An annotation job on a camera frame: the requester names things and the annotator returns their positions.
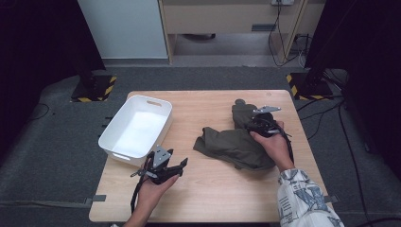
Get person's right hand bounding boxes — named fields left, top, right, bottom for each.
left=250, top=121, right=296, bottom=173

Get person's left hand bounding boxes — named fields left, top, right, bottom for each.
left=138, top=159, right=181, bottom=213

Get black stand base striped edge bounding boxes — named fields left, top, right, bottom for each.
left=70, top=62, right=117, bottom=103
left=286, top=67, right=335, bottom=101

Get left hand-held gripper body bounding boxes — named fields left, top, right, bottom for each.
left=131, top=145, right=183, bottom=185

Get hand-held gripper black cable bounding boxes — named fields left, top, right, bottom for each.
left=131, top=174, right=147, bottom=216
left=277, top=126, right=296, bottom=165

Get white plastic basket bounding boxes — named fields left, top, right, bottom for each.
left=97, top=94, right=174, bottom=167

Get hanging black cables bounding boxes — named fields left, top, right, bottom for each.
left=268, top=1, right=311, bottom=68

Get light wooden desk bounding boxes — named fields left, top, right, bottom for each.
left=157, top=0, right=325, bottom=65

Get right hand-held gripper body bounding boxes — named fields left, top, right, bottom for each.
left=246, top=105, right=282, bottom=138

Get olive green shorts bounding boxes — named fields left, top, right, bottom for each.
left=192, top=98, right=282, bottom=171

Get left hand-held gripper black cable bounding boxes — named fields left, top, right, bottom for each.
left=131, top=174, right=147, bottom=216

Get right hand-held gripper black cable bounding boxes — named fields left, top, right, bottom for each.
left=277, top=126, right=296, bottom=165

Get black floor cables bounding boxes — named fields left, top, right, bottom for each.
left=296, top=70, right=401, bottom=227

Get white cabinet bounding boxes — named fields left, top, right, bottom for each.
left=78, top=0, right=168, bottom=60

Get thin black floor cable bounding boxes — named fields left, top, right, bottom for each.
left=26, top=103, right=51, bottom=122

